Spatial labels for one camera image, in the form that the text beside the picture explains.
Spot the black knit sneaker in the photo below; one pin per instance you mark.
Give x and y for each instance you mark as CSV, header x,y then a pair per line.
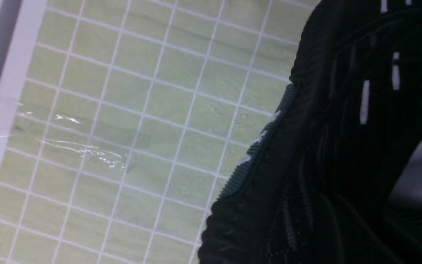
x,y
335,177

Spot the green checkered table cloth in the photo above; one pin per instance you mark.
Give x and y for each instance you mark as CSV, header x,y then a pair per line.
x,y
121,121

